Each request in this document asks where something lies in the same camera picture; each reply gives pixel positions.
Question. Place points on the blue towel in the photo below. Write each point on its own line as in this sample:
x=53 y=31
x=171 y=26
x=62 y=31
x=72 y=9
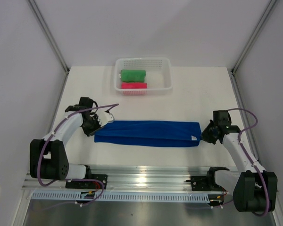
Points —
x=151 y=133

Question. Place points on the aluminium frame post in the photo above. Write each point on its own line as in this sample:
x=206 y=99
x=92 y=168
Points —
x=47 y=33
x=255 y=34

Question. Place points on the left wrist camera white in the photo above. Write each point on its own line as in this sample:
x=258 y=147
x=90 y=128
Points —
x=107 y=117

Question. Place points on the left aluminium frame post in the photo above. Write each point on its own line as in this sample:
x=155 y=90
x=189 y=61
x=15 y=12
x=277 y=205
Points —
x=47 y=33

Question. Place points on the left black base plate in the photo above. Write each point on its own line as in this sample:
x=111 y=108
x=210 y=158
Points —
x=93 y=185

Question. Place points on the aluminium mounting rail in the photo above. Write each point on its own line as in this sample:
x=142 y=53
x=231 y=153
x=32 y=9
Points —
x=149 y=179

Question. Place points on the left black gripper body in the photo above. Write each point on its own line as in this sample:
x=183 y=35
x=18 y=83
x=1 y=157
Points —
x=91 y=125

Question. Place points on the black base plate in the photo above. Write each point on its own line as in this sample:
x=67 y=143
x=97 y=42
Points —
x=204 y=183
x=93 y=185

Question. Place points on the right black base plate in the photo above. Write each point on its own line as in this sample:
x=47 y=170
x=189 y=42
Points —
x=204 y=183

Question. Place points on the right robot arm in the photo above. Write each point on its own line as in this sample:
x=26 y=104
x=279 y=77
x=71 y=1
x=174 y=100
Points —
x=254 y=189

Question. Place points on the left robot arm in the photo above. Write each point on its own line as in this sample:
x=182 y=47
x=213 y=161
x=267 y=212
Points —
x=48 y=158

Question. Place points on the pink towel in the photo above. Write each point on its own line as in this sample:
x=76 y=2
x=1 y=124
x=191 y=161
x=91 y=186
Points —
x=134 y=85

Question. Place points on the green towel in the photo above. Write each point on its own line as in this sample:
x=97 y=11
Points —
x=127 y=75

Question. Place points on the white plastic basket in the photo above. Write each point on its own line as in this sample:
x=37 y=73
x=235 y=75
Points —
x=158 y=75

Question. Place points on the slotted cable duct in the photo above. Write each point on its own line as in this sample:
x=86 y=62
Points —
x=121 y=196

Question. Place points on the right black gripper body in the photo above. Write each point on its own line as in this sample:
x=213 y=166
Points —
x=208 y=133

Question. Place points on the right aluminium frame post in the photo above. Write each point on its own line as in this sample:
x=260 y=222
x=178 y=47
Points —
x=255 y=34

